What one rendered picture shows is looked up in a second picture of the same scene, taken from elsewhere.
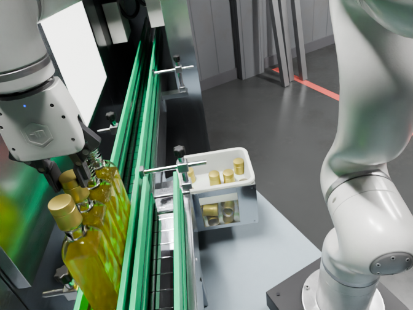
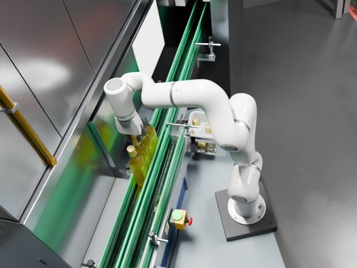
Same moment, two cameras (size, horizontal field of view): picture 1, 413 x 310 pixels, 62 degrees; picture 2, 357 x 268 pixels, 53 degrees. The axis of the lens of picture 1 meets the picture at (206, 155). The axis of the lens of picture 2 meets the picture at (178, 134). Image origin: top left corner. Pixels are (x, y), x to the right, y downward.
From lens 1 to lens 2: 1.03 m
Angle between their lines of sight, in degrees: 23
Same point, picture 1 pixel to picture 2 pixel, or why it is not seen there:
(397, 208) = (248, 181)
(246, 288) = (209, 187)
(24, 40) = (128, 109)
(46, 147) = (129, 132)
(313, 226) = (294, 155)
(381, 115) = (234, 155)
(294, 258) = not seen: hidden behind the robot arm
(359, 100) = not seen: hidden behind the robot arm
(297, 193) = (296, 127)
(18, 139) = (121, 128)
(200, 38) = not seen: outside the picture
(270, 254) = (228, 174)
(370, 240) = (232, 189)
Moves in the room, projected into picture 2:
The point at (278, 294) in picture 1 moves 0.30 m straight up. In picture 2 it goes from (220, 194) to (217, 164)
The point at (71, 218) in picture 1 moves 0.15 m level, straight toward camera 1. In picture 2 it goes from (133, 154) to (141, 183)
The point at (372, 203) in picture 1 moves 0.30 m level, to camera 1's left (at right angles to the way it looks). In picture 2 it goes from (240, 176) to (170, 167)
